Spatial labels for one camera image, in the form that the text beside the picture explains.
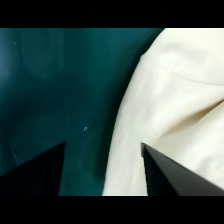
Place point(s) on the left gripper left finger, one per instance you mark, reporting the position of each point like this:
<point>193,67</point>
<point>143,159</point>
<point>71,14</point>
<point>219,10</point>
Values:
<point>40,176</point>

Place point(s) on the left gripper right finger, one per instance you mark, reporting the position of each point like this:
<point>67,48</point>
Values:
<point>166,178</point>

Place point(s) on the cream shirt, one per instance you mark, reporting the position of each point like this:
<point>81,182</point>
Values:
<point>173,106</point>

